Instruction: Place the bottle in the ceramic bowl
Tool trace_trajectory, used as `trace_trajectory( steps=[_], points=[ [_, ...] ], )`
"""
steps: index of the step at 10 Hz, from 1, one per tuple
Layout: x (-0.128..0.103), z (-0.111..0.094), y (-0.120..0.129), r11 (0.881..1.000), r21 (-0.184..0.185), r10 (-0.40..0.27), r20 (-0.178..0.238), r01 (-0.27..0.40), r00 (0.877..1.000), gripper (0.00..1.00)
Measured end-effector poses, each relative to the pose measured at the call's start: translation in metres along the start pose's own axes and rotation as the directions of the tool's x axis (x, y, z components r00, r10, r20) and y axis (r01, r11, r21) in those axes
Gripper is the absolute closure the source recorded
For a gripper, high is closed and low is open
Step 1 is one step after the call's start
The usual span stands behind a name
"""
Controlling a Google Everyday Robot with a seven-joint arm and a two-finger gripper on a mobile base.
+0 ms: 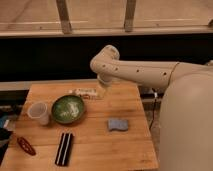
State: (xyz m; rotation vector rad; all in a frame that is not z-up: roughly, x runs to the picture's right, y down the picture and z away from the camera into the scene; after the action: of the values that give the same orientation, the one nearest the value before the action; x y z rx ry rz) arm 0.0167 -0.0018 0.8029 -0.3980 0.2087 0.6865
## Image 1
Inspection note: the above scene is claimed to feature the green ceramic bowl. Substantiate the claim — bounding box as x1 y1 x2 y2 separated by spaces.
51 95 85 124

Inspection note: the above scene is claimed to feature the black cable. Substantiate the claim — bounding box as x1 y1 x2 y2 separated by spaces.
148 88 158 131

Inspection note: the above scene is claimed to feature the clear plastic cup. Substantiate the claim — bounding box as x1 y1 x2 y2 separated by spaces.
27 102 49 126

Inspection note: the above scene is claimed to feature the blue sponge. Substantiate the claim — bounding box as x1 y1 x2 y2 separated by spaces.
108 118 128 131

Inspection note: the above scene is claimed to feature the clear plastic bottle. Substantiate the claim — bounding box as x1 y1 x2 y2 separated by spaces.
69 88 99 99

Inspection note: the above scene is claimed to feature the dark object at left edge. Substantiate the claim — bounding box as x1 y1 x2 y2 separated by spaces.
0 114 14 164

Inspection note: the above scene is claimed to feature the red oval object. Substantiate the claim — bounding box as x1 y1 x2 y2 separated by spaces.
17 137 36 156

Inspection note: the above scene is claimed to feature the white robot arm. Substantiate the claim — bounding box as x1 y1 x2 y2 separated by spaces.
90 45 213 171

